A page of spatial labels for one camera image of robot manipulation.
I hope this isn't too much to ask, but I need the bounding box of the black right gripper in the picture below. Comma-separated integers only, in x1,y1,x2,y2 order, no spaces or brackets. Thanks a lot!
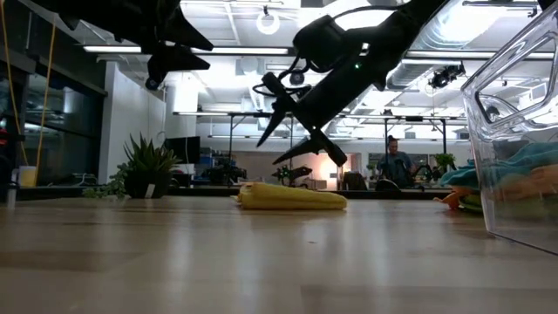
255,47,394,168

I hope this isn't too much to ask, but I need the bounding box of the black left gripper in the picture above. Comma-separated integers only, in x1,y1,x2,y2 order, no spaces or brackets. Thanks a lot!
30,0,214,86

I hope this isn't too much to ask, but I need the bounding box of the yellow microfiber towel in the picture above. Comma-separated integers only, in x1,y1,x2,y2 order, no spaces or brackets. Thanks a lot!
230,181,349,211

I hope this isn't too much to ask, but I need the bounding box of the teal microfiber towel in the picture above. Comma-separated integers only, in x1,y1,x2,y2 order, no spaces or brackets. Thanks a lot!
439,141,558,189

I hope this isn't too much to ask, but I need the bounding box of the clear plastic bin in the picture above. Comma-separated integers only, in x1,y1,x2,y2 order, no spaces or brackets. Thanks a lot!
459,0,558,256

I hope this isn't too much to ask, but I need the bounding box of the lime green microfiber towel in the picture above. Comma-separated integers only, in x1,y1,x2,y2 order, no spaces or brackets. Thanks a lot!
459,194,486,215

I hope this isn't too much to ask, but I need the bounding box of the black computer monitor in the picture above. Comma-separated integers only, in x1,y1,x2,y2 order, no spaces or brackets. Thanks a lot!
164,135,201,166

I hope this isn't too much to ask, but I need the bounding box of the person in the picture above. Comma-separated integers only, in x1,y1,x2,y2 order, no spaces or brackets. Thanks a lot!
376,134,419,191

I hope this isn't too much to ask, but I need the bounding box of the small potted succulent plant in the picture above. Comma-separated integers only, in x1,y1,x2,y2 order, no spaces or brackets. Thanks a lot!
81,132,183,201

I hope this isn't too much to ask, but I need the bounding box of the background green plant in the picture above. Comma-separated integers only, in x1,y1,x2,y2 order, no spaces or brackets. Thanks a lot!
433,152,458,174

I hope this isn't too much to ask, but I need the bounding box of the yellow cup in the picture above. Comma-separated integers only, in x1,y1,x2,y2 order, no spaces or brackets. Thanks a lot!
17,165,38,189

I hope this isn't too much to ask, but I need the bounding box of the white ring light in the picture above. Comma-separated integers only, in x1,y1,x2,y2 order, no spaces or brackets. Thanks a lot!
255,9,282,37

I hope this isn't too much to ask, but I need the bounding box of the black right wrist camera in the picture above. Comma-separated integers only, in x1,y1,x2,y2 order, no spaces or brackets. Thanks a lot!
292,15,352,74

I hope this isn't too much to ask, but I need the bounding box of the black aluminium table frame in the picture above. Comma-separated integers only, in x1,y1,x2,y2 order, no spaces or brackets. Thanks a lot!
16,185,453,202

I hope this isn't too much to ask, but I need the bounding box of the yellow hanging power cord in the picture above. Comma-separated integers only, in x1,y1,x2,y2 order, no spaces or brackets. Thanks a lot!
0,0,30,167
35,17,58,169

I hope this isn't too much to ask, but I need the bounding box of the black ceiling camera rig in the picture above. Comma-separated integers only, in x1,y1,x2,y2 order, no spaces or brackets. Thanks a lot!
428,64,466,90

